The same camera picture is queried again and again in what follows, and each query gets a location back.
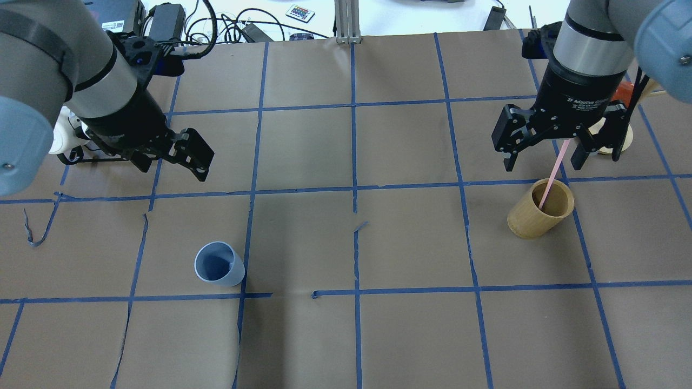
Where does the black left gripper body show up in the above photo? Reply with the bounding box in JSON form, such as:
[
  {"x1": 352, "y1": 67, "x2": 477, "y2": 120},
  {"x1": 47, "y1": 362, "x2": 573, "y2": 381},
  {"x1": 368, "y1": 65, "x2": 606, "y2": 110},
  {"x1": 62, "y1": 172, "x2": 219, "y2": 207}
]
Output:
[{"x1": 82, "y1": 97, "x2": 173, "y2": 162}]

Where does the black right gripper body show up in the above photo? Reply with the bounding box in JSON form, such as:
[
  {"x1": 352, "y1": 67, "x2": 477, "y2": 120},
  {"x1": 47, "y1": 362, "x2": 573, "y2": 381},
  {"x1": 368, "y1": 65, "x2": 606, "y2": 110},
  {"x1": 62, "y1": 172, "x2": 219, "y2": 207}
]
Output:
[{"x1": 491, "y1": 65, "x2": 624, "y2": 152}]

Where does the light blue plastic cup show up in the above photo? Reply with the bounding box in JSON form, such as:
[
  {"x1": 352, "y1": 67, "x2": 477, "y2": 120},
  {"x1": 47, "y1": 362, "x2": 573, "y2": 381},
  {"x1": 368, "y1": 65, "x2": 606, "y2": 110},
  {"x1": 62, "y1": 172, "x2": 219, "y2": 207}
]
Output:
[{"x1": 194, "y1": 241, "x2": 245, "y2": 286}]

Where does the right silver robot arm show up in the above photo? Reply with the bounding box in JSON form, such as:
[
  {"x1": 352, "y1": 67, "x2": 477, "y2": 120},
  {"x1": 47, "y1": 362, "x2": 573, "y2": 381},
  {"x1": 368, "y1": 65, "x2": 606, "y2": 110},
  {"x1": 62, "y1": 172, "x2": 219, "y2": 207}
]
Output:
[{"x1": 491, "y1": 1, "x2": 691, "y2": 171}]

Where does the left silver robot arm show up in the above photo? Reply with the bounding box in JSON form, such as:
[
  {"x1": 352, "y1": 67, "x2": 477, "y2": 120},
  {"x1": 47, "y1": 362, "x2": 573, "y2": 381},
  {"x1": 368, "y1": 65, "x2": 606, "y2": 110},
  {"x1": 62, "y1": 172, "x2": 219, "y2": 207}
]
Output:
[{"x1": 2, "y1": 1, "x2": 215, "y2": 196}]

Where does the orange mug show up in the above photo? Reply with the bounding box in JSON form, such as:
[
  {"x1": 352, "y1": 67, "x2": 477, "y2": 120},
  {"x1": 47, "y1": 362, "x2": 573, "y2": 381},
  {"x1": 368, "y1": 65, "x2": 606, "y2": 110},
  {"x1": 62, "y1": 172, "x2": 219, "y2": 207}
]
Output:
[{"x1": 611, "y1": 81, "x2": 634, "y2": 108}]

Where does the bamboo cylinder holder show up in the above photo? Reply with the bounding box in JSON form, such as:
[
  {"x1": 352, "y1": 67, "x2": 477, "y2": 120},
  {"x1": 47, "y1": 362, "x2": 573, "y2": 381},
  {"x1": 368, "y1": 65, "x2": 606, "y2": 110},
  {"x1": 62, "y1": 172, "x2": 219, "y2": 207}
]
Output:
[{"x1": 507, "y1": 179, "x2": 575, "y2": 240}]

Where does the white mug far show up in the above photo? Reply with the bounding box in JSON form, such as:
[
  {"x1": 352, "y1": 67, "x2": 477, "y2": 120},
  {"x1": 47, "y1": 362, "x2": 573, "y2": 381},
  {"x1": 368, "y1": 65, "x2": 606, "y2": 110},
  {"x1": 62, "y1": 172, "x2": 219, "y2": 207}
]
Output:
[{"x1": 49, "y1": 106, "x2": 90, "y2": 155}]

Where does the wooden mug tree stand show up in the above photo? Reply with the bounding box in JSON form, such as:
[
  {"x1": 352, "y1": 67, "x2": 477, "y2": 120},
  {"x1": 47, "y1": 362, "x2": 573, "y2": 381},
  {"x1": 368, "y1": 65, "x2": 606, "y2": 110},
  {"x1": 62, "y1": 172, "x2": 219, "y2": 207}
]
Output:
[{"x1": 589, "y1": 74, "x2": 667, "y2": 162}]

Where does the black power brick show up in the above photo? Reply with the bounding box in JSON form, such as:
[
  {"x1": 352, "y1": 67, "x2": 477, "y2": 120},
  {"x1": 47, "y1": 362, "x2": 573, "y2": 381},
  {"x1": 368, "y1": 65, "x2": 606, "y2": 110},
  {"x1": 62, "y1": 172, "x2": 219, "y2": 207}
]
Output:
[{"x1": 483, "y1": 6, "x2": 507, "y2": 30}]

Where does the black power adapter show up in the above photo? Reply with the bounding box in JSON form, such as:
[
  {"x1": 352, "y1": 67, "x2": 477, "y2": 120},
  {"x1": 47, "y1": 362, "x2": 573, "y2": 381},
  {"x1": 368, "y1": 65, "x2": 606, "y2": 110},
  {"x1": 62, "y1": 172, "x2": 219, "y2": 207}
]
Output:
[{"x1": 146, "y1": 3, "x2": 185, "y2": 42}]

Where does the small remote control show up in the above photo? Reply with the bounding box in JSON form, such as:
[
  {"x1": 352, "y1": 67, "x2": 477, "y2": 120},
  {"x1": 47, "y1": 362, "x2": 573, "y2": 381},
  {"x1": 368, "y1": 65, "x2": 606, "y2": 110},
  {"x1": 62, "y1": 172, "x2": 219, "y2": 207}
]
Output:
[{"x1": 285, "y1": 5, "x2": 316, "y2": 24}]

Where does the black wire mug rack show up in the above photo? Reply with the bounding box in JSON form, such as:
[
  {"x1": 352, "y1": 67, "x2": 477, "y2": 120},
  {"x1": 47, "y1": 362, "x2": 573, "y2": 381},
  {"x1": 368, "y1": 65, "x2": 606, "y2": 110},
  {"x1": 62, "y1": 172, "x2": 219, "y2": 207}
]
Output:
[{"x1": 54, "y1": 128, "x2": 126, "y2": 166}]

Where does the aluminium frame post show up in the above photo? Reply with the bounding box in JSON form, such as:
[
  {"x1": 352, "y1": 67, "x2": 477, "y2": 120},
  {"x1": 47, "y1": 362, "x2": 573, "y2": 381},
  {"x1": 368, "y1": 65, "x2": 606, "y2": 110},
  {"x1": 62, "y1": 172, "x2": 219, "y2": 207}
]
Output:
[{"x1": 334, "y1": 0, "x2": 362, "y2": 44}]

